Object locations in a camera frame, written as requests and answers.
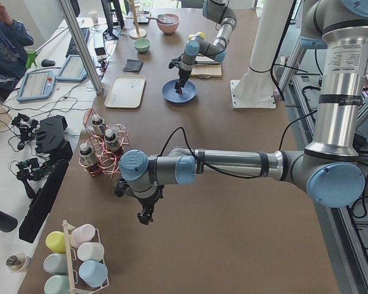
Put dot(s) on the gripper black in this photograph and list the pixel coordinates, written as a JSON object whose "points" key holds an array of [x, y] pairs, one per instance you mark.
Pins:
{"points": [[147, 204], [183, 75]]}

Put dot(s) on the blue round plate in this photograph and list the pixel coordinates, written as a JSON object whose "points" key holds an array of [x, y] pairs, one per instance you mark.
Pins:
{"points": [[188, 92]]}

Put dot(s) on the wooden cutting board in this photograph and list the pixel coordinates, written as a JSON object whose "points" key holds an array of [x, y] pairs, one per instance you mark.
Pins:
{"points": [[206, 68]]}

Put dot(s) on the pink bowl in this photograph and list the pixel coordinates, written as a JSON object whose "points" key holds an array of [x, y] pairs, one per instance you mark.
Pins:
{"points": [[169, 29]]}

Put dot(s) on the grey folded cloth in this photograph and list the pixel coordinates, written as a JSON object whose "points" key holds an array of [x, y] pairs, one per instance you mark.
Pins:
{"points": [[133, 65]]}

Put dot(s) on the green bowl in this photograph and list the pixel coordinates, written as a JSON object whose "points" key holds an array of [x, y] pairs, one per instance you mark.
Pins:
{"points": [[142, 45]]}

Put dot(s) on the metal scoop in bowl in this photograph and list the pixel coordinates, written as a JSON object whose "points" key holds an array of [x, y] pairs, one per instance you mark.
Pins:
{"points": [[164, 19]]}

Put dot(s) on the cream rabbit tray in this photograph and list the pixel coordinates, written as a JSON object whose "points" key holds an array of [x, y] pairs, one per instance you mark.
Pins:
{"points": [[125, 91]]}

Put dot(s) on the pink cup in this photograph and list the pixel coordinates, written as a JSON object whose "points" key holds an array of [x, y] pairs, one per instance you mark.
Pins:
{"points": [[82, 234]]}

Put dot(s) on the wooden stand round base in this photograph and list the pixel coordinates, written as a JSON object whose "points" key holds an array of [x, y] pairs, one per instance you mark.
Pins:
{"points": [[137, 32]]}

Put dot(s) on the white cup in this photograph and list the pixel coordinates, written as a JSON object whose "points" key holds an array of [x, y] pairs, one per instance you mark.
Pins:
{"points": [[91, 251]]}

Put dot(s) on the blue cup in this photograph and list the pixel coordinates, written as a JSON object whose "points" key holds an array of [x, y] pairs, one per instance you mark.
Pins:
{"points": [[93, 273]]}

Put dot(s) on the dark drink bottle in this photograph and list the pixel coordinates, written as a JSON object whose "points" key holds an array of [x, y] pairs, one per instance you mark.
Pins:
{"points": [[111, 140], [99, 125], [89, 160]]}

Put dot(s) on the yellow cup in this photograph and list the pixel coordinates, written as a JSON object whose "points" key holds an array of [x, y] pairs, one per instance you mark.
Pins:
{"points": [[55, 241]]}

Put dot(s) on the wooden cup rack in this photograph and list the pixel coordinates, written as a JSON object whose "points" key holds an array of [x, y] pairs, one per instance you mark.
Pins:
{"points": [[76, 284]]}

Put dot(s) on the grey cup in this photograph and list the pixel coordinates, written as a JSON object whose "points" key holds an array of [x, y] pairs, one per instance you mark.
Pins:
{"points": [[55, 264]]}

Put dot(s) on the teach pendant far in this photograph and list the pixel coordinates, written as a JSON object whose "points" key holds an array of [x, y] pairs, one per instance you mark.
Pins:
{"points": [[72, 70]]}

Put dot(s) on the teach pendant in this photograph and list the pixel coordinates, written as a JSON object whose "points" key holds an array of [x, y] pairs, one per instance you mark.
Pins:
{"points": [[36, 86], [72, 70]]}

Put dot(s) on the mint green cup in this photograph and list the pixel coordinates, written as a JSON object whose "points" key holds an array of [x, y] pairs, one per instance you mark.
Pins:
{"points": [[57, 284]]}

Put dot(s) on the black gripper stand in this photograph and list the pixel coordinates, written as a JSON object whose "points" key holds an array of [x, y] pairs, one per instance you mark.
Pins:
{"points": [[42, 181]]}

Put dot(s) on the paper cup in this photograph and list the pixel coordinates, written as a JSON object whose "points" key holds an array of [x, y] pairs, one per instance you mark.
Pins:
{"points": [[18, 263]]}

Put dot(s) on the black computer mouse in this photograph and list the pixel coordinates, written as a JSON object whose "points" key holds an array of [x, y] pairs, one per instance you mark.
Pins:
{"points": [[48, 63]]}

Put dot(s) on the teach pendant near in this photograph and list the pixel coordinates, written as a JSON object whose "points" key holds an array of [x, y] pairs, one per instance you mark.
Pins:
{"points": [[36, 86]]}

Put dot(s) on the black bottle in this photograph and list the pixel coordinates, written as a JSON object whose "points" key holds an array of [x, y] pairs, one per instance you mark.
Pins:
{"points": [[7, 222]]}

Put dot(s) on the seated person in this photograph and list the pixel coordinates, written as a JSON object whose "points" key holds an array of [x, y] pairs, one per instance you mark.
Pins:
{"points": [[14, 37]]}

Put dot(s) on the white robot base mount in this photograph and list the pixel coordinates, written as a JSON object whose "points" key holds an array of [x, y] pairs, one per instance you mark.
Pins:
{"points": [[256, 88]]}

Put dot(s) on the copper wire bottle rack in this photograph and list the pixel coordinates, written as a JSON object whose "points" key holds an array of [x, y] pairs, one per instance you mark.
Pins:
{"points": [[104, 145]]}

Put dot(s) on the aluminium frame post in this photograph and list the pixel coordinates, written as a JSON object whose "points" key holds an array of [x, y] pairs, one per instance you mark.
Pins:
{"points": [[72, 24]]}

